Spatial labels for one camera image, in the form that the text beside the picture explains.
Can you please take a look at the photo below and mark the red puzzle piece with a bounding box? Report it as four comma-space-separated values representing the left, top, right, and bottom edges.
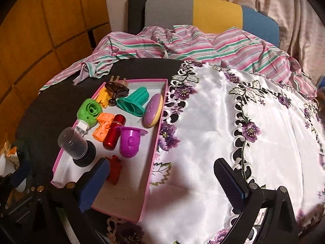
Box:
105, 155, 123, 185

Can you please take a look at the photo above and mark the orange animal-shaped block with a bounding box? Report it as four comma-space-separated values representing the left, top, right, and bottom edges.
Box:
94, 86, 112, 108

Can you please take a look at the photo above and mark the white orange printed object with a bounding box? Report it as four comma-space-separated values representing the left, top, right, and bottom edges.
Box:
0, 145, 21, 178

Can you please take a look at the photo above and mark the teal ribbed plastic cup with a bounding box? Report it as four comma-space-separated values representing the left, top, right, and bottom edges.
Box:
117, 87, 153, 116

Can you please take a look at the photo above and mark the wooden panelled wardrobe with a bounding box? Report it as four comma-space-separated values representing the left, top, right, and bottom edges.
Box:
0, 0, 112, 153

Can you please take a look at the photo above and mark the red metal cylinder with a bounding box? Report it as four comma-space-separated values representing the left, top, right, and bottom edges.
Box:
103, 114, 127, 151

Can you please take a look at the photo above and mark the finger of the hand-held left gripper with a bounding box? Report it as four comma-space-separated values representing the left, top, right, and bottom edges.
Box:
9, 168, 29, 191

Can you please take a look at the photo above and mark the pink green striped cloth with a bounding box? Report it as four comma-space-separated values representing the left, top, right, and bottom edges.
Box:
38, 25, 318, 99

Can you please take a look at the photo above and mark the beige curtain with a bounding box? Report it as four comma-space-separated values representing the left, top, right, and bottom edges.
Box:
212, 0, 325, 79

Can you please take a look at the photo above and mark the orange cube block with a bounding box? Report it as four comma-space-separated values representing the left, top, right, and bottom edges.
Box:
92, 113, 113, 143

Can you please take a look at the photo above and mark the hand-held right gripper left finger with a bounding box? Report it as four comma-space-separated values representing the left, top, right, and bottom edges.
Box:
27, 158, 111, 244

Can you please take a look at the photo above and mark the white floral embroidered tablecloth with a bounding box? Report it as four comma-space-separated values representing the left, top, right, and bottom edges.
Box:
107, 60, 325, 244

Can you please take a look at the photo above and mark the purple yellow round disc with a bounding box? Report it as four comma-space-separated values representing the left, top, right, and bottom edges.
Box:
142, 94, 164, 128

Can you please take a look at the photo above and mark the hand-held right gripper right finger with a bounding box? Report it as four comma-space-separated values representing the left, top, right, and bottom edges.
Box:
214, 158, 299, 244

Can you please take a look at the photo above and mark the green white round toy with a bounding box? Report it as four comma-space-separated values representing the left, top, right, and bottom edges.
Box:
76, 98, 103, 135

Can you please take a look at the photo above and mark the black cup with clear lid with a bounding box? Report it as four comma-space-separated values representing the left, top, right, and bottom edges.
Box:
58, 127, 96, 168

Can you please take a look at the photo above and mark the brown hair claw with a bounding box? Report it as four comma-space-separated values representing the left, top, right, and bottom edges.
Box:
105, 76, 130, 107

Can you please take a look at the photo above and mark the magenta plastic cup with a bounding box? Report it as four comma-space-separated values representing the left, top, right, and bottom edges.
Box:
115, 126, 148, 158

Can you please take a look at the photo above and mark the pink shallow tray box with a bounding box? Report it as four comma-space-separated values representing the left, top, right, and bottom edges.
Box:
50, 77, 169, 223

